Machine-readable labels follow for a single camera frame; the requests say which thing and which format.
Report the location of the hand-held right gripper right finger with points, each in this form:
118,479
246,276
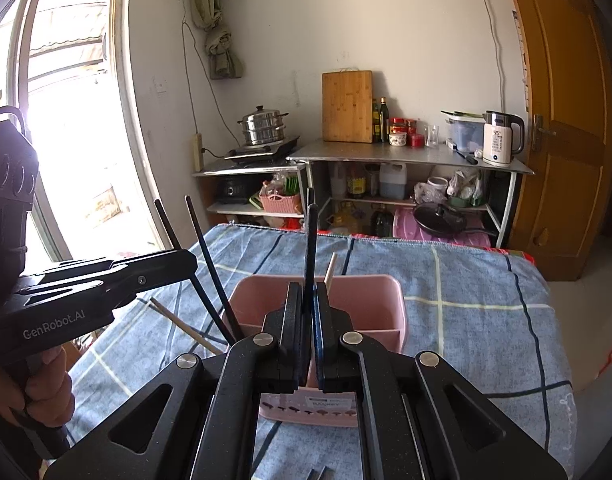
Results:
323,325

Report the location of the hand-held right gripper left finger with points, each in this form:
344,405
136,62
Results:
293,325

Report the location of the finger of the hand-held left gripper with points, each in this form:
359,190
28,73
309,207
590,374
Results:
136,266
86,296

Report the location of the pink plastic utensil basket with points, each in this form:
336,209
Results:
366,305

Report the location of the beige wooden chopstick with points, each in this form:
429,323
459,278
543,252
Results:
186,326
331,270

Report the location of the black chopstick with silver band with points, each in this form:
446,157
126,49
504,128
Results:
196,280
213,280

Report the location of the person's left hand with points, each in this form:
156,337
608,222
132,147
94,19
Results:
41,390

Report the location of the yellow oil bottle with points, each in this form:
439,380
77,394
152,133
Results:
348,222

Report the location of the dark glass bottle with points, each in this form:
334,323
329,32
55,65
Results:
380,222

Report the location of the pink plastic box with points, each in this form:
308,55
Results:
403,230

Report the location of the pink woven basket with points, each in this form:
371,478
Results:
281,201

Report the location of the beige power strip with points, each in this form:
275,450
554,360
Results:
197,152

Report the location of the blue checked tablecloth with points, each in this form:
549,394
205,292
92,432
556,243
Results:
460,285

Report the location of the white low shelf stand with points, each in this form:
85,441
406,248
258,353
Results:
246,167

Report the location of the black frying pan with lid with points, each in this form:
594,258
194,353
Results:
440,220

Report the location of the white plastic jerry can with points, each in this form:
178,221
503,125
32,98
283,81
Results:
393,182

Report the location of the black induction cooker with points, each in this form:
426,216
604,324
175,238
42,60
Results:
261,149

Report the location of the white mug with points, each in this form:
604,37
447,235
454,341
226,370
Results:
436,187

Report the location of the metal kitchen shelf rack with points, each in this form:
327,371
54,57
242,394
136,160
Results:
385,156

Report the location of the stainless steel steamer pot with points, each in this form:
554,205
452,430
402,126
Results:
262,127

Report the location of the crumpled plastic bags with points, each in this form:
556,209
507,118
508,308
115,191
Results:
465,185

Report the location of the red lid jar white label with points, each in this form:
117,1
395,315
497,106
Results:
397,135

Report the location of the brown sauce bottle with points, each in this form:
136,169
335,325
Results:
375,122

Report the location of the dark oil bottle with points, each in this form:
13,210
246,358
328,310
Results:
383,122

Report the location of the clear glass cup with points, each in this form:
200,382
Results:
431,137

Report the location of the bamboo cutting board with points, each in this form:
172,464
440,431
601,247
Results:
347,105

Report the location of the clear water filter jug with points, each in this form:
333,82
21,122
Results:
460,132

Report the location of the hanging olive cloth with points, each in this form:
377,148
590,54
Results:
221,35

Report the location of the white electric kettle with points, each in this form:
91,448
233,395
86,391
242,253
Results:
498,140

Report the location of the brown wooden door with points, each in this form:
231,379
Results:
560,60

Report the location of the white window frame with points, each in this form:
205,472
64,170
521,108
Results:
136,110

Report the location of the white wall switch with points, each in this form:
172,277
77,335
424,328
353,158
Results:
161,85

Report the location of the white wall pipe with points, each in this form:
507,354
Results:
495,35

